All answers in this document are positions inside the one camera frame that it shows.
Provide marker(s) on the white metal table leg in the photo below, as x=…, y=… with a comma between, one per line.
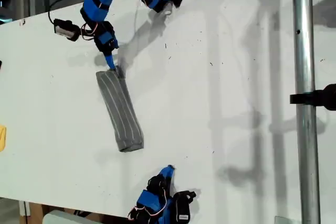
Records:
x=23, y=208

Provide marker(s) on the wooden table support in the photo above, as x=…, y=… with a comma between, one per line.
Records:
x=35, y=209

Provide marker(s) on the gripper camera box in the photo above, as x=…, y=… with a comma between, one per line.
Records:
x=65, y=30
x=182, y=208

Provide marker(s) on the yellow object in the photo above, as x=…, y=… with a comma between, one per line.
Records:
x=2, y=137

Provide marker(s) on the steel post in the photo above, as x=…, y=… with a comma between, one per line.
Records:
x=304, y=51

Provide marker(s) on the black post clamp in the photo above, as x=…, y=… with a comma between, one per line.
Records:
x=315, y=98

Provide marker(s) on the white box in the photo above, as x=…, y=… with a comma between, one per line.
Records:
x=60, y=218

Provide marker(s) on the grey white-striped towel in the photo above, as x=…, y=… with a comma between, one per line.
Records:
x=120, y=111

